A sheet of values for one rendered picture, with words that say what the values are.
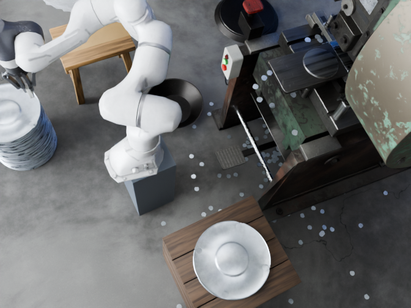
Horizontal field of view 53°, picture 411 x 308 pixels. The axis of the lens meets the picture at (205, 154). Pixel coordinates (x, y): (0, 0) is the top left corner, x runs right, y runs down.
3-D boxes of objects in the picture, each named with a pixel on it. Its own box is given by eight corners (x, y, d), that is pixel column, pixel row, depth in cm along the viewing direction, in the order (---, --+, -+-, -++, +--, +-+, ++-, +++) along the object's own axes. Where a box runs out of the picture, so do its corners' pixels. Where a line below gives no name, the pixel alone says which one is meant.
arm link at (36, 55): (87, -13, 137) (3, 20, 140) (96, 30, 130) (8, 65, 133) (102, 8, 147) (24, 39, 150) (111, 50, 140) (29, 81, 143)
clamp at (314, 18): (325, 51, 155) (336, 32, 146) (304, 18, 161) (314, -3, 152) (339, 47, 156) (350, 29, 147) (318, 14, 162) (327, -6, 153)
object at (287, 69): (276, 112, 148) (285, 92, 136) (259, 81, 153) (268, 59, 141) (335, 94, 154) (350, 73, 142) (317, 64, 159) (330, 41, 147)
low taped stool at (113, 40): (77, 106, 216) (63, 68, 185) (63, 71, 224) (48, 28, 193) (139, 85, 224) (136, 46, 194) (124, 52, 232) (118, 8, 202)
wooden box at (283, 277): (199, 335, 176) (207, 335, 144) (162, 254, 188) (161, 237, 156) (278, 291, 186) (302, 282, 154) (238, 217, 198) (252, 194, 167)
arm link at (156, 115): (176, 158, 144) (178, 125, 122) (124, 148, 144) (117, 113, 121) (182, 131, 149) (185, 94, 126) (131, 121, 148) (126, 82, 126)
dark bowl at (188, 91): (156, 141, 211) (156, 135, 205) (138, 94, 222) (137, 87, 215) (210, 124, 218) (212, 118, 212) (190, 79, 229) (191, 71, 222)
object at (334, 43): (344, 82, 146) (350, 74, 142) (325, 49, 151) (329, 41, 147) (366, 75, 148) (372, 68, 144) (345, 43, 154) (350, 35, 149)
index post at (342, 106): (335, 120, 143) (346, 106, 134) (331, 113, 144) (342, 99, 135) (342, 118, 143) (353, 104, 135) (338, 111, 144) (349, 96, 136)
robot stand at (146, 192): (139, 216, 195) (132, 183, 154) (124, 183, 200) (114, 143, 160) (174, 200, 199) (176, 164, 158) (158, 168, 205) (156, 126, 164)
